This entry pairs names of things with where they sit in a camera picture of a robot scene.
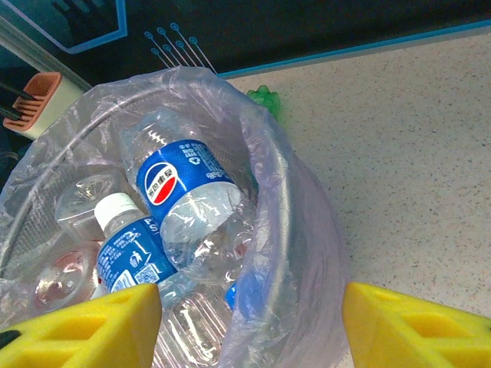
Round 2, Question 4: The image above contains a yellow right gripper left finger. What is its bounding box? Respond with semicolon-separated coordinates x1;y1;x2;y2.
0;283;164;368

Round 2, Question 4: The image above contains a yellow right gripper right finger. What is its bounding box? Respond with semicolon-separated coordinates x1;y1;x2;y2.
342;281;491;368

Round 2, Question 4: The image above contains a blue label bottle white cap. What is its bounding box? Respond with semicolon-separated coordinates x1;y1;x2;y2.
94;191;239;368

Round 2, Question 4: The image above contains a clear square plastic bottle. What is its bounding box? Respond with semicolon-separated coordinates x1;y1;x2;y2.
54;171;128;243

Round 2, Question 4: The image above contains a Pepsi bottle blue cap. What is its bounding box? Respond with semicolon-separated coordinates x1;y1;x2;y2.
118;107;259;312

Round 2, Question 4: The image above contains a grey mesh waste bin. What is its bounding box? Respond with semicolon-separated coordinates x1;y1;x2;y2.
0;86;304;368

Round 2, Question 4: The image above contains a bin with clear plastic liner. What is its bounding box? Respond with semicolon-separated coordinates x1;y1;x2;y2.
0;65;352;368

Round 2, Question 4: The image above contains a cream knife block orange top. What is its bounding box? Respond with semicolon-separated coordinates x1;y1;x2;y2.
2;71;91;141

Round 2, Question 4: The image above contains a green plastic bottle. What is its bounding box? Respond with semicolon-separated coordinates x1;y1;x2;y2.
245;84;283;120

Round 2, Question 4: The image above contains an aluminium frame post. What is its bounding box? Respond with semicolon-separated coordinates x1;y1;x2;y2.
0;15;93;93

